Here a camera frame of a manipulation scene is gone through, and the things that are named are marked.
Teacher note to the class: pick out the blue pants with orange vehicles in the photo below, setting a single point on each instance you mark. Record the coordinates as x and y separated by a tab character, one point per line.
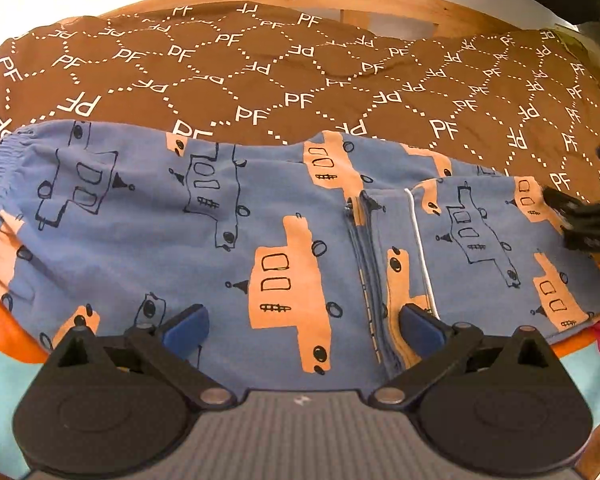
230	240

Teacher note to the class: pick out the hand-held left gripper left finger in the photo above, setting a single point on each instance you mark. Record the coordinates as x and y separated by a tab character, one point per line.
185	331

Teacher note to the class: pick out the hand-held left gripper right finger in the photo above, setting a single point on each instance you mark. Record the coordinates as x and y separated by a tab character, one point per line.
420	331

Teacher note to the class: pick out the brown patterned colour-block blanket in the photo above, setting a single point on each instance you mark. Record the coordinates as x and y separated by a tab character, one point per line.
290	75

